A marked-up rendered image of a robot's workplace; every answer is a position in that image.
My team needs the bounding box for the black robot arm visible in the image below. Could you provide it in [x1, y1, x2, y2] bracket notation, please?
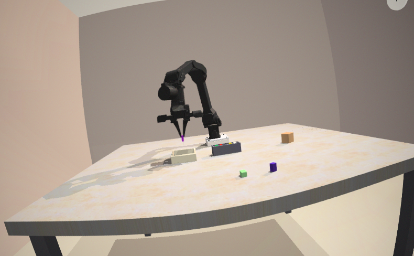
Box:
[158, 60, 222, 140]

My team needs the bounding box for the small purple block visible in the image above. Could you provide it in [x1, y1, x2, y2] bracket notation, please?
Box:
[269, 163, 277, 172]

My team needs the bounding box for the small light green cube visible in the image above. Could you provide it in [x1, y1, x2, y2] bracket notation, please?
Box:
[239, 170, 247, 178]

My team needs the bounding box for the small orange cube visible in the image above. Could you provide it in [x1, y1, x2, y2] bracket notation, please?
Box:
[281, 132, 294, 143]

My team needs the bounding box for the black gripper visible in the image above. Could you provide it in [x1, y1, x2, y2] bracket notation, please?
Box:
[157, 99, 203, 137]

